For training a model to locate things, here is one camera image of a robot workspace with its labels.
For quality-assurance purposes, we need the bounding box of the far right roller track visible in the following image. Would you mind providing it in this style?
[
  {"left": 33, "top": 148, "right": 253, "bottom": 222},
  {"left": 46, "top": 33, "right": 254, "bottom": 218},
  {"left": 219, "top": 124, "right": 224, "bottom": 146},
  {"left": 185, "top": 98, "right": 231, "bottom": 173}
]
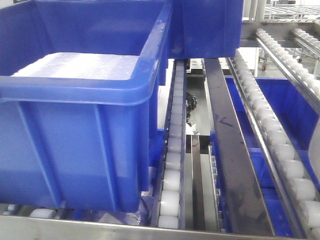
[{"left": 256, "top": 28, "right": 320, "bottom": 113}]

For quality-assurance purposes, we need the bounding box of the right white roller track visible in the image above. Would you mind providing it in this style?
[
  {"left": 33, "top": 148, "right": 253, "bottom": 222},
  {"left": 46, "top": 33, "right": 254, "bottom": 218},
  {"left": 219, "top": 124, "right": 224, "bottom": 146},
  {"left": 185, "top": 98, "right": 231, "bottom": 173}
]
[{"left": 227, "top": 51, "right": 320, "bottom": 240}]

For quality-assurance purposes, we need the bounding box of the white foam sheet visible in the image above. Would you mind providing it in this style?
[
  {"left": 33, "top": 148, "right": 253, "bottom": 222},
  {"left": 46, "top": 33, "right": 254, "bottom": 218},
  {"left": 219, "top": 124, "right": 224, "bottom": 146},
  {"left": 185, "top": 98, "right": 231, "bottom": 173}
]
[{"left": 13, "top": 52, "right": 139, "bottom": 81}]

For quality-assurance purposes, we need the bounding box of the lower level blue crate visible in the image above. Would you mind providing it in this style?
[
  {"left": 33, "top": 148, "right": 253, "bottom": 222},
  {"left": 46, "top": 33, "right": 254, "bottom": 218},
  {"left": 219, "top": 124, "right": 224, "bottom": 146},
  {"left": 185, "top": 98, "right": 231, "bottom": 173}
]
[{"left": 217, "top": 76, "right": 319, "bottom": 237}]

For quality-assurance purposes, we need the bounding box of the blue plastic crate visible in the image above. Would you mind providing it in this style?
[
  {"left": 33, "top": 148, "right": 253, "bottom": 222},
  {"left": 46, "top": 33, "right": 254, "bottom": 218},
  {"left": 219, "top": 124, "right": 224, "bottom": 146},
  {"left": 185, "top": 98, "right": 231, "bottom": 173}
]
[
  {"left": 0, "top": 0, "right": 172, "bottom": 212},
  {"left": 169, "top": 0, "right": 244, "bottom": 59}
]

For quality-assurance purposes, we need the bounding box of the black wheeled base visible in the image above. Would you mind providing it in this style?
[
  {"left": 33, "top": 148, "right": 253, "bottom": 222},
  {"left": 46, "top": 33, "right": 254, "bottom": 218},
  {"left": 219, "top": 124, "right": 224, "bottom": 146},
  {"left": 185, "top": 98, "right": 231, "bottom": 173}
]
[{"left": 186, "top": 92, "right": 198, "bottom": 127}]

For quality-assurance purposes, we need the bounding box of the white roller track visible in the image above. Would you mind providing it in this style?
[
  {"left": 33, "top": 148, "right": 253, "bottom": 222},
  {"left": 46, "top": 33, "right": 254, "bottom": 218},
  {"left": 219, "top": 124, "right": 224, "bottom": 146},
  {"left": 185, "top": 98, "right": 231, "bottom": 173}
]
[
  {"left": 227, "top": 51, "right": 320, "bottom": 240},
  {"left": 150, "top": 59, "right": 186, "bottom": 230}
]

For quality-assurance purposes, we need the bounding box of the center white roller track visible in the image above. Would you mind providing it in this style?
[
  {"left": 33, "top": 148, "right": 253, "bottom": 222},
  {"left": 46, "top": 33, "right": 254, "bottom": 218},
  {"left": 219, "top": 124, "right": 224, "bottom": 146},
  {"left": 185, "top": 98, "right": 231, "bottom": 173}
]
[{"left": 150, "top": 59, "right": 186, "bottom": 230}]

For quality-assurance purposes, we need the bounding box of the dark steel divider rail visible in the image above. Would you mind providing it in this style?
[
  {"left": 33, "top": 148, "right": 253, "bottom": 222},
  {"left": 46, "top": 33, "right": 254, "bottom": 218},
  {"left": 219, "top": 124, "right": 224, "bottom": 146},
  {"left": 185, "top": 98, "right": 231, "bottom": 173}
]
[{"left": 204, "top": 58, "right": 275, "bottom": 236}]

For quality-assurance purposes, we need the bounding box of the front blue plastic crate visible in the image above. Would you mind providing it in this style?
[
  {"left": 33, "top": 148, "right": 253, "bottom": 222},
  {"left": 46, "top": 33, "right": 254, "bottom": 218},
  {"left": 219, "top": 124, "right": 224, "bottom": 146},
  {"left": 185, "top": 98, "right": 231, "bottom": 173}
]
[{"left": 0, "top": 0, "right": 172, "bottom": 212}]

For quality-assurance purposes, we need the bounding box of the rear blue plastic crate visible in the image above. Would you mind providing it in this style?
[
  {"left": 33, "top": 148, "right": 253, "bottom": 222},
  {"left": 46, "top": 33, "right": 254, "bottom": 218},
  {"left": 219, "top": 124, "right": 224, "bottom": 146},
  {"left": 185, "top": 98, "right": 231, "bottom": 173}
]
[{"left": 169, "top": 0, "right": 244, "bottom": 59}]

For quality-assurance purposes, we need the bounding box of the steel front frame bar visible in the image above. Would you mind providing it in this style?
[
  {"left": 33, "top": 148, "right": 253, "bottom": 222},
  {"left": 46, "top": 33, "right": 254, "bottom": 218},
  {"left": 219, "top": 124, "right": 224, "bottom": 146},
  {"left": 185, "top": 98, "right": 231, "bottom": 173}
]
[{"left": 0, "top": 215, "right": 320, "bottom": 240}]

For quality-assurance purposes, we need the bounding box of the lower small roller track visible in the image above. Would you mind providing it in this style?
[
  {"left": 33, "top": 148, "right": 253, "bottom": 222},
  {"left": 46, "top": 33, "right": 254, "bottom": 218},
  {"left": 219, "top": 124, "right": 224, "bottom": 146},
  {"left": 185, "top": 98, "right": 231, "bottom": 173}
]
[{"left": 208, "top": 144, "right": 224, "bottom": 232}]

